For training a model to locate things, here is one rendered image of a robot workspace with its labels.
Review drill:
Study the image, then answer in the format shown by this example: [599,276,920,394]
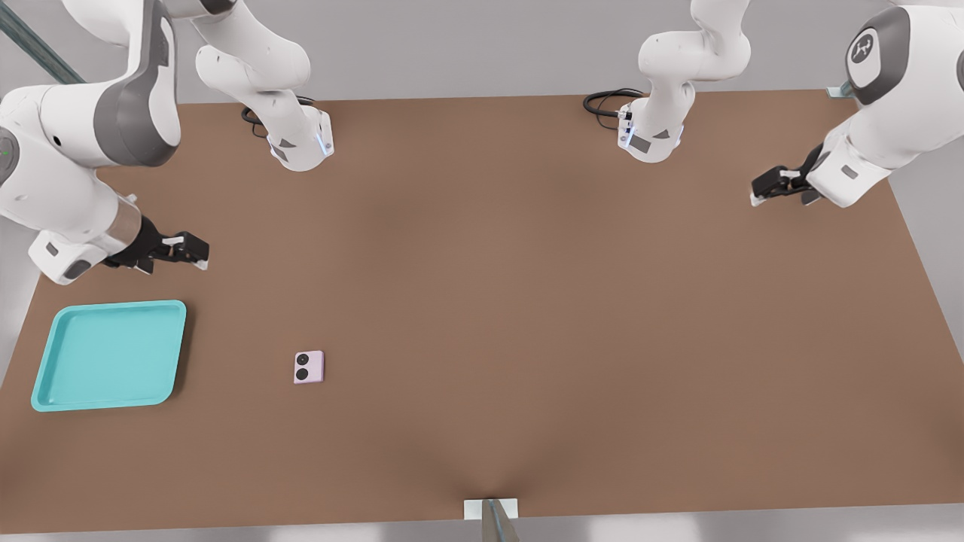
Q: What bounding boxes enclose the black cable loop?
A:
[583,88,650,133]
[240,96,318,141]

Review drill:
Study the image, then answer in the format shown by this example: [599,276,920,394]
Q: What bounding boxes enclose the pale blue-green tray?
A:
[31,300,188,413]

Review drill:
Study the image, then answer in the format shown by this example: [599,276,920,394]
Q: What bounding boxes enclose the small pale lilac phone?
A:
[293,350,325,385]

